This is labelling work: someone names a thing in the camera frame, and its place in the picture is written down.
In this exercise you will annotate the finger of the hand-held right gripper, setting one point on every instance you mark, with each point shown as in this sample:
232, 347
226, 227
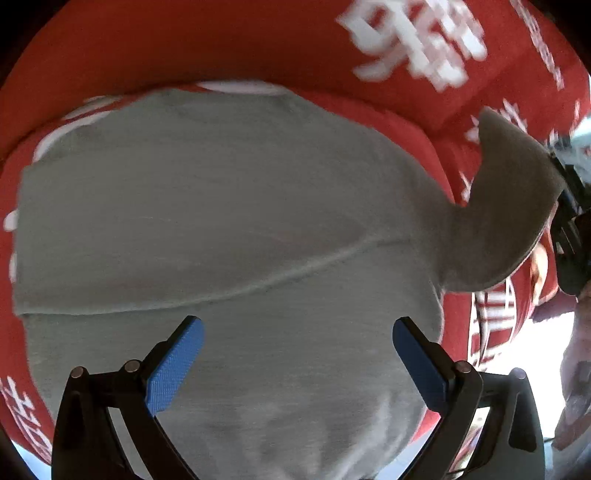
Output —
569, 184

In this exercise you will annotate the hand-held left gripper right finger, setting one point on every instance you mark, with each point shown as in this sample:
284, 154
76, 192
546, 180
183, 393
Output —
418, 364

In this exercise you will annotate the red printed blanket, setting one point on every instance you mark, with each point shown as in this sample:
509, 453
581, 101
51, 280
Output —
231, 41

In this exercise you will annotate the grey small garment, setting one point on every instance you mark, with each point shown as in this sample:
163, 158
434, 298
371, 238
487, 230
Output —
231, 207

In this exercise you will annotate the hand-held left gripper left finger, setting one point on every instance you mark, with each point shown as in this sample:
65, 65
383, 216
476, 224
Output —
178, 357

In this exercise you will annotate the person's right forearm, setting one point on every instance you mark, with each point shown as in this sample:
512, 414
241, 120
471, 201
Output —
575, 378

